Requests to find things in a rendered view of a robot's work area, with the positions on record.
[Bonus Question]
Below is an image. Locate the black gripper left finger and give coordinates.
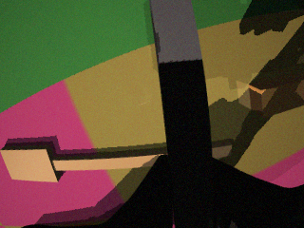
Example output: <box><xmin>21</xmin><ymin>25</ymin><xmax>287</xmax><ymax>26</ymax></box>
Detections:
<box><xmin>22</xmin><ymin>155</ymin><xmax>174</xmax><ymax>228</ymax></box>

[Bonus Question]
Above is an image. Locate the green flat mat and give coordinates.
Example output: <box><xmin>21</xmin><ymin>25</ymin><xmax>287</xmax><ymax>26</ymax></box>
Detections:
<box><xmin>0</xmin><ymin>0</ymin><xmax>300</xmax><ymax>113</ymax></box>

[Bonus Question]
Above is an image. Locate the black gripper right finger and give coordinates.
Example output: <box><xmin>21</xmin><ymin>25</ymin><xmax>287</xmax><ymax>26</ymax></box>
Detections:
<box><xmin>212</xmin><ymin>157</ymin><xmax>304</xmax><ymax>228</ymax></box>

